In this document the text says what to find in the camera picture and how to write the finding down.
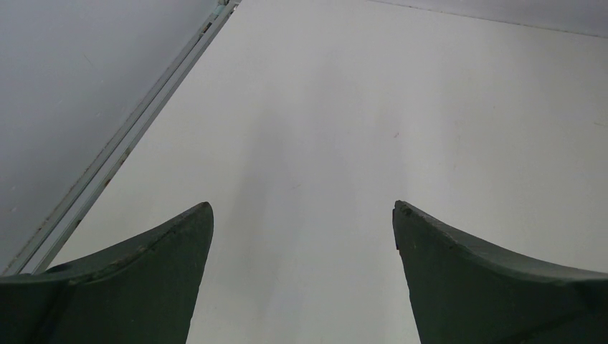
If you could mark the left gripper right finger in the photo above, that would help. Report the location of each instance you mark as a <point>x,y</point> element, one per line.
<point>464,289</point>

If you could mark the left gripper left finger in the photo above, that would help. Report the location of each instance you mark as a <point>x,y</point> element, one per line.
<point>141,290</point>

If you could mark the left aluminium frame rail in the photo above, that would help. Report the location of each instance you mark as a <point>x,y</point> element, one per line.
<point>81,81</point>

